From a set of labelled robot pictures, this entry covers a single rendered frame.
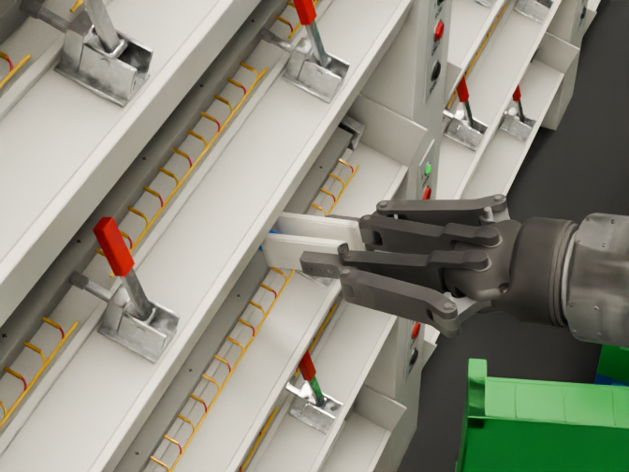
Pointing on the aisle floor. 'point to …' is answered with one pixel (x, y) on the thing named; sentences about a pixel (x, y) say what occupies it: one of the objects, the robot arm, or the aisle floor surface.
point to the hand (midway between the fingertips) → (312, 243)
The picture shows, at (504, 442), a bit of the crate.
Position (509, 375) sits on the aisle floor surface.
